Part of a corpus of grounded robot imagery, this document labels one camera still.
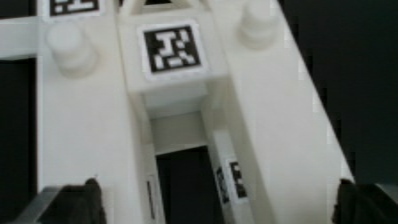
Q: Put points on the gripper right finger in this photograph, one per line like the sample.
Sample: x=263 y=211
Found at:
x=364 y=206

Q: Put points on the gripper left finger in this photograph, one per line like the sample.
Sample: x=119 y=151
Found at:
x=65 y=205

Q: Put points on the white chair back frame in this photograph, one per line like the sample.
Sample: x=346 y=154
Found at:
x=277 y=163

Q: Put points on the white seat block with pegs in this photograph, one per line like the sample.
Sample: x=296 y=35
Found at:
x=175 y=71

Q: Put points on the white front barrier rail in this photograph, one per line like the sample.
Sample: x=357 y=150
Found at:
x=17 y=38

